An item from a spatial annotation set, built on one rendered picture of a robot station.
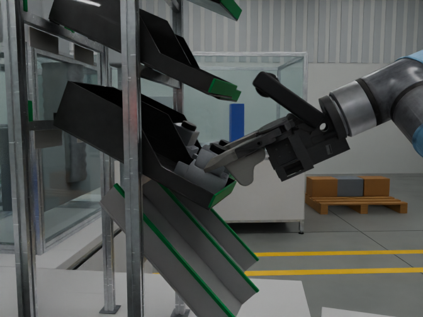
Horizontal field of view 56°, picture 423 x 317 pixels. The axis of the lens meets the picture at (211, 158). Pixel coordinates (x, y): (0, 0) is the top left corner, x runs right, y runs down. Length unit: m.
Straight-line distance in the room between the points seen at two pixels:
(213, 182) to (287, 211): 3.92
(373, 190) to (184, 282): 5.77
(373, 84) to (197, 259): 0.40
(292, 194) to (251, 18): 5.44
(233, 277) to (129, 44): 0.42
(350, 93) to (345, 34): 9.04
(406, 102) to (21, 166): 0.54
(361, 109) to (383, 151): 9.32
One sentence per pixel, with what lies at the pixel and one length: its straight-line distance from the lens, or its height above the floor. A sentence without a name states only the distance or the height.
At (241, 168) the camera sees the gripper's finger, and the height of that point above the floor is 1.24.
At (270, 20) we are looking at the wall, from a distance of 9.25.
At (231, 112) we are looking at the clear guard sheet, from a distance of 4.31.
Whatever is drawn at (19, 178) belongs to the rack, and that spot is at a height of 1.23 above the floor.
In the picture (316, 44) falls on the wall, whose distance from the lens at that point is 9.40.
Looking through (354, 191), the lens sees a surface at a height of 0.22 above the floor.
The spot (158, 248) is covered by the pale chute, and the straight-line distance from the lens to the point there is 0.61.
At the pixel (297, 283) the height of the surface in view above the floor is 0.86.
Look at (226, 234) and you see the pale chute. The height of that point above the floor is 1.07.
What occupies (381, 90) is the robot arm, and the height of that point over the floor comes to 1.35.
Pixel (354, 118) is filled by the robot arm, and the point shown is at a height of 1.31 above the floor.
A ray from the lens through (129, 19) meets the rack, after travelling 0.57.
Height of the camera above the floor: 1.32
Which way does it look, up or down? 6 degrees down
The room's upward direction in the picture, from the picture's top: straight up
